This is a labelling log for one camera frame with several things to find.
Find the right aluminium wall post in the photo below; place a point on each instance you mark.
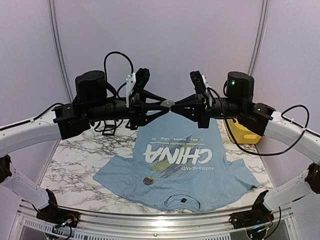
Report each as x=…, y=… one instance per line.
x=259, y=36

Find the light blue printed t-shirt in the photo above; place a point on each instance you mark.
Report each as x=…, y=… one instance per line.
x=188, y=164

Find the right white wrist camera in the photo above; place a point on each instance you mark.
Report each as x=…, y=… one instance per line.
x=198, y=82

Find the aluminium front frame rail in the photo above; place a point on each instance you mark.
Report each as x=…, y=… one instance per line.
x=92, y=225

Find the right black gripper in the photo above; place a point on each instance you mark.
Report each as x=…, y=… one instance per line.
x=201, y=113

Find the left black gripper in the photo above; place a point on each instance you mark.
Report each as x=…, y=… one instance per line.
x=139, y=110

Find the yellow plastic basket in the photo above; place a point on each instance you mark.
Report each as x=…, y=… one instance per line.
x=242, y=134

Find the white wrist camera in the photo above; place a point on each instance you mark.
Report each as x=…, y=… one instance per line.
x=135, y=83
x=198, y=82

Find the left aluminium wall post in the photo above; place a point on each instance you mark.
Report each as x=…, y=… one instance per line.
x=58, y=49

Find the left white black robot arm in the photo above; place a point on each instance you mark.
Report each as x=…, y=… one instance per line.
x=64, y=121

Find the aluminium wall post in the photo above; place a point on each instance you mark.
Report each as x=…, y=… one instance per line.
x=58, y=49
x=259, y=36

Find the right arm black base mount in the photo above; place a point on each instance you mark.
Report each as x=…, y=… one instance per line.
x=258, y=214

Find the white round brooch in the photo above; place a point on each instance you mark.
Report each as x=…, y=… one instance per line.
x=148, y=180

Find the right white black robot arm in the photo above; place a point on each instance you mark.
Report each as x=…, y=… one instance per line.
x=262, y=120

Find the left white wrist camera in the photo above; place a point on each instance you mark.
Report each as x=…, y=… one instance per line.
x=135, y=83

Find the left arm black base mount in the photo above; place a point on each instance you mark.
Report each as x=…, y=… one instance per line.
x=54, y=214

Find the black brooch box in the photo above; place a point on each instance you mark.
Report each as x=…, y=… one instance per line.
x=109, y=129

